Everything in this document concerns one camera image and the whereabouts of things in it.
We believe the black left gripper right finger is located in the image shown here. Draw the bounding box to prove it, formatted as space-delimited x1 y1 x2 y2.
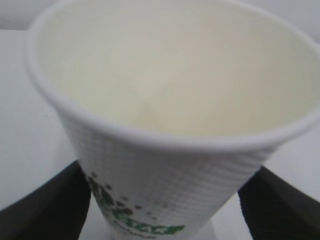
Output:
237 167 320 240

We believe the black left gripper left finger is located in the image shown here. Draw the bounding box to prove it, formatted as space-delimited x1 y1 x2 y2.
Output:
0 161 91 240

